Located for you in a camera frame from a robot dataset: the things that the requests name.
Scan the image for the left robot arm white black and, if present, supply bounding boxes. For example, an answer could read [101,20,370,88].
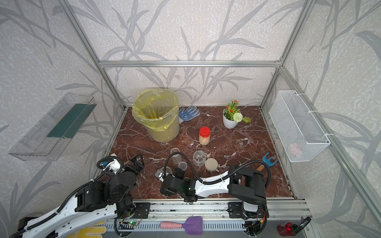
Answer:
[11,154,144,238]

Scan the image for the green circuit board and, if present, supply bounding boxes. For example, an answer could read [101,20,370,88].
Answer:
[120,221,140,229]

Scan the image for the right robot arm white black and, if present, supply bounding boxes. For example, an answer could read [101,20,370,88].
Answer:
[155,154,273,223]

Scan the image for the red lid oatmeal jar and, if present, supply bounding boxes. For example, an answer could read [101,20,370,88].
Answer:
[199,127,211,145]

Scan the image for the yellow dotted work glove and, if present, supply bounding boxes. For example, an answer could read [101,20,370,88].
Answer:
[66,221,107,238]

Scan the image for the clear oatmeal jar small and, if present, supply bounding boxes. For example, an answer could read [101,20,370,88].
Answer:
[170,147,182,165]

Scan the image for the clear plastic wall shelf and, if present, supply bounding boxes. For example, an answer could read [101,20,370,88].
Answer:
[9,93,97,162]

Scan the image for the white wire wall basket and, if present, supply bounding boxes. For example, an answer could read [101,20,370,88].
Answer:
[269,90,331,163]

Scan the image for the white pot artificial flowers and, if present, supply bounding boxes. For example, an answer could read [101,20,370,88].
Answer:
[223,100,251,129]

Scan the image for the mesh trash bin yellow bag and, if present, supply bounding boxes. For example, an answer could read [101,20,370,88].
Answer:
[132,88,180,143]

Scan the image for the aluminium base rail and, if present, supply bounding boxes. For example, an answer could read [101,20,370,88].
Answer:
[134,198,312,222]

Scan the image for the purple scoop pink handle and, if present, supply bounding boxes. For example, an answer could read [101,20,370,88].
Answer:
[160,216,203,236]

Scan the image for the blue dotted work glove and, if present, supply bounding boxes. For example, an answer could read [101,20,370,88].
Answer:
[179,106,200,124]

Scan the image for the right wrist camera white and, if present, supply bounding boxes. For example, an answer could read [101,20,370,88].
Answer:
[155,167,172,182]

